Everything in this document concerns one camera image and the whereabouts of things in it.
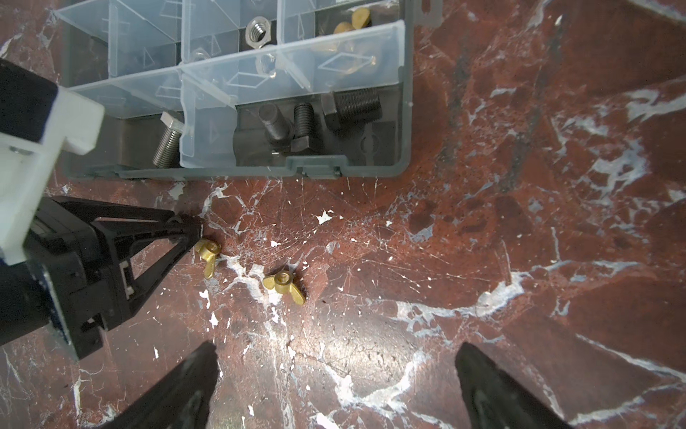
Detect silver hex bolt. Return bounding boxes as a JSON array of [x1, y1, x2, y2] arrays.
[[153, 112, 185, 169]]

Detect black hex bolt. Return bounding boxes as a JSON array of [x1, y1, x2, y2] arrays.
[[289, 103, 323, 155]]

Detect silver nut in box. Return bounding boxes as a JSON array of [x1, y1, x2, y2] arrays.
[[245, 16, 273, 49]]

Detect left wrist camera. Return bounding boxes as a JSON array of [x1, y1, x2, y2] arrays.
[[1, 59, 105, 266]]

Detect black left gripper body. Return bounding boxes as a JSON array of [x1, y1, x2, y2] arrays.
[[24, 198, 130, 359]]

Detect grey plastic organizer box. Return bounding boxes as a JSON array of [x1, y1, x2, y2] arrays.
[[55, 1, 442, 181]]

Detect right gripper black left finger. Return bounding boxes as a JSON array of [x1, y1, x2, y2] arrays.
[[102, 341, 219, 428]]

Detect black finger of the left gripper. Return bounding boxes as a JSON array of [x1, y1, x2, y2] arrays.
[[93, 216, 201, 316], [53, 197, 185, 225]]

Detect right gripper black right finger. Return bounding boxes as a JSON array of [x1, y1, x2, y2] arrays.
[[456, 342, 570, 429]]

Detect brass wing nut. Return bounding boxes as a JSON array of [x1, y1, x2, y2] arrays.
[[194, 238, 221, 279], [263, 270, 305, 306], [333, 7, 372, 34]]

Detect black bolt in box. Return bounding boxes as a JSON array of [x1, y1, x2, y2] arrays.
[[320, 89, 382, 132], [257, 103, 293, 145]]

